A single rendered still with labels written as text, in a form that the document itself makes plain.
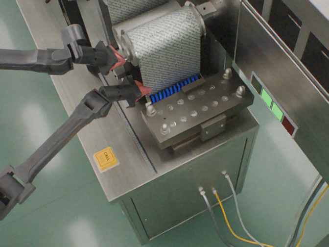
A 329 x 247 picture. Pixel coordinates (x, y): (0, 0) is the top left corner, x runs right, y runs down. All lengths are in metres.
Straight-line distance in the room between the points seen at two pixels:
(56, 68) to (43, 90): 1.73
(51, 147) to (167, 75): 0.50
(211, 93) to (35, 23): 0.98
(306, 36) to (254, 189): 1.56
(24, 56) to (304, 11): 0.80
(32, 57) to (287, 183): 1.75
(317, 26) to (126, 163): 0.90
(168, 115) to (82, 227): 1.18
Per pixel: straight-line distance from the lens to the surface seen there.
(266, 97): 1.41
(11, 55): 1.33
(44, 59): 1.29
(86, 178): 2.62
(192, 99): 1.57
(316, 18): 1.04
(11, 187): 1.33
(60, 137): 1.36
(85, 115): 1.38
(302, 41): 1.12
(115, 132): 1.68
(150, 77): 1.50
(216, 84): 1.61
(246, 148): 1.82
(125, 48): 1.41
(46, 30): 2.09
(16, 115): 2.99
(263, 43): 1.29
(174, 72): 1.55
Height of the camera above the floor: 2.36
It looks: 61 degrees down
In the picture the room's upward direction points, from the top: 8 degrees counter-clockwise
